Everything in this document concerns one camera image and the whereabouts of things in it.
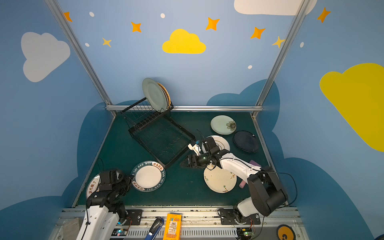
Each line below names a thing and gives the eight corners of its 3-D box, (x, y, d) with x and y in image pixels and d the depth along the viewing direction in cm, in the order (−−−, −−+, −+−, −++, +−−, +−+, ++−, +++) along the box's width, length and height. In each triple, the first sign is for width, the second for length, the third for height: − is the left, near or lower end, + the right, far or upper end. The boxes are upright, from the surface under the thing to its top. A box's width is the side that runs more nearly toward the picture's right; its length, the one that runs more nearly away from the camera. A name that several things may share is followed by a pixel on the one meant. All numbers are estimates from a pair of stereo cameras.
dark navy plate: (236, 152, 102) (237, 150, 100) (232, 132, 113) (232, 130, 111) (259, 152, 102) (261, 150, 100) (253, 133, 113) (254, 130, 111)
